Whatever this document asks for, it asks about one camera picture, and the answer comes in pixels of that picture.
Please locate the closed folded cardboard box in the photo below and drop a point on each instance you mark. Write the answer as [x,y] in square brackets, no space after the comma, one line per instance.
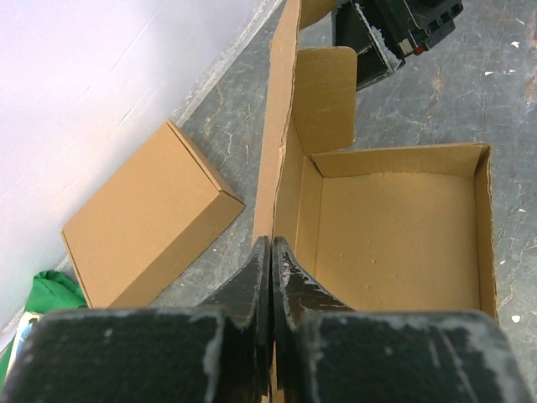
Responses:
[152,219]

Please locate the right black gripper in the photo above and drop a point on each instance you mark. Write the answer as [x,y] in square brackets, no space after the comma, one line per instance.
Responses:
[382,32]

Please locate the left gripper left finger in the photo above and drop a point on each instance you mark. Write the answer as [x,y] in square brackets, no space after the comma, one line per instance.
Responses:
[238,359]

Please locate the green yellow white cloth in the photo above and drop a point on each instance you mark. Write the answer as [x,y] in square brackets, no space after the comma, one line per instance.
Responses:
[51,291]

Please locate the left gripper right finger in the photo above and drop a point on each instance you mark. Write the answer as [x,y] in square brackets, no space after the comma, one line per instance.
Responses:
[299,301]

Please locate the cardboard box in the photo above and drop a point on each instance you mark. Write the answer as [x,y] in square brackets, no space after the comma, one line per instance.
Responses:
[401,235]
[152,219]

